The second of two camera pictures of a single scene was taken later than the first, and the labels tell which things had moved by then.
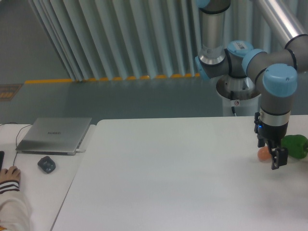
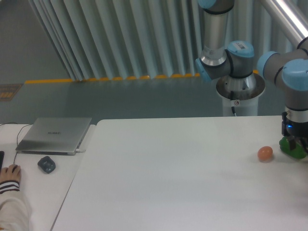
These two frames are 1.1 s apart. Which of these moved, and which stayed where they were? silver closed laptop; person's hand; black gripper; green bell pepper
Moved: black gripper
Stayed: green bell pepper; silver closed laptop; person's hand
